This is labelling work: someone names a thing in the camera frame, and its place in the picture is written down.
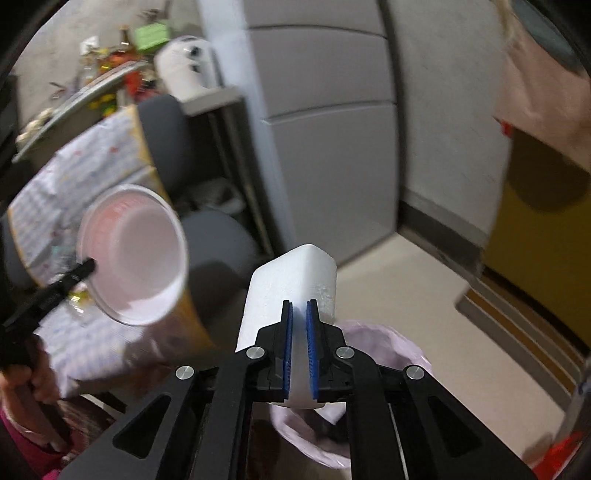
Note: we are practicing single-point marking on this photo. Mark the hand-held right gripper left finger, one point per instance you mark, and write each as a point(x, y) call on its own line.
point(287, 350)

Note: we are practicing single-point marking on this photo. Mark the white and yellow paper cup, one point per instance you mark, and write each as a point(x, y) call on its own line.
point(138, 258)

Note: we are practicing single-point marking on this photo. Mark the yellow cabinet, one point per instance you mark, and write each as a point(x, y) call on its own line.
point(531, 249)

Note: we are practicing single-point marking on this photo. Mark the patterned white cloth yellow trim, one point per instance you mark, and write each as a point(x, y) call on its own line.
point(83, 175)

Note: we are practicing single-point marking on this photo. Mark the white kitchen appliance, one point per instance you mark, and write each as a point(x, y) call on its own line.
point(182, 64)

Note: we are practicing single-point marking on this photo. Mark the red object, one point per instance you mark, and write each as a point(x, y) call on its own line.
point(558, 454)

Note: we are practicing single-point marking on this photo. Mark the pale pink cloth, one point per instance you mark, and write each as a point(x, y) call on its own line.
point(540, 78)

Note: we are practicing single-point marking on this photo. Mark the bin with pale pink bag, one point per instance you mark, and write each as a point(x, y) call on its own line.
point(392, 346)

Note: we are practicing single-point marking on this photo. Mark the grey office chair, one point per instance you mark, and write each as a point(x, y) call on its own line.
point(161, 134)

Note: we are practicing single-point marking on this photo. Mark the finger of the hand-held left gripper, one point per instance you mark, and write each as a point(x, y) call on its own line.
point(64, 281)

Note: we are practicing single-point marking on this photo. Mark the white wall socket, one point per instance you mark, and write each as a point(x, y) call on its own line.
point(88, 46)

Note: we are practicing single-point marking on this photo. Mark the person's left forearm pink sleeve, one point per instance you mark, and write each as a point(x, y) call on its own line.
point(23, 443)

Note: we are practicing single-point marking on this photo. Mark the white basket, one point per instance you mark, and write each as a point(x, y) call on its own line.
point(219, 194)

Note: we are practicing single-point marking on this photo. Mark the green box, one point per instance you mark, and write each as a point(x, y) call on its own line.
point(151, 36)

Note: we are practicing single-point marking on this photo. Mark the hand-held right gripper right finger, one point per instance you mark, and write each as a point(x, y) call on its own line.
point(313, 350)

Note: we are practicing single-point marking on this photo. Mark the cluttered shelf of items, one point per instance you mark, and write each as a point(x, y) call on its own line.
point(117, 69)

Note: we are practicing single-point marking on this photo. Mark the person's left hand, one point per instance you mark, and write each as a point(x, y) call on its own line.
point(42, 376)

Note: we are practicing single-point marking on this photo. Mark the white foam block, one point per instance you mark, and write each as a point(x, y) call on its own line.
point(286, 281)

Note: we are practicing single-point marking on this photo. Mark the grey partition panel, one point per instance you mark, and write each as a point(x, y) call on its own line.
point(323, 138)

